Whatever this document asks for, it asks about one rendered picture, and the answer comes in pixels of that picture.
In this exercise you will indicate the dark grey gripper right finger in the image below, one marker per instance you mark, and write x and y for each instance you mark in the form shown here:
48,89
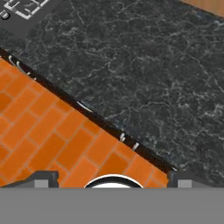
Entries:
182,176

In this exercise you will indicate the round white and black object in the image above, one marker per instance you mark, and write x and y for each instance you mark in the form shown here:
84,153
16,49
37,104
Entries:
113,178

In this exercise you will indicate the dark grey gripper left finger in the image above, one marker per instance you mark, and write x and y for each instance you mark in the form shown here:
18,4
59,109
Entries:
43,177

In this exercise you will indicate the black hob with white markings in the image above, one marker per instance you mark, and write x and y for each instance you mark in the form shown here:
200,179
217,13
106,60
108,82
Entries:
20,16

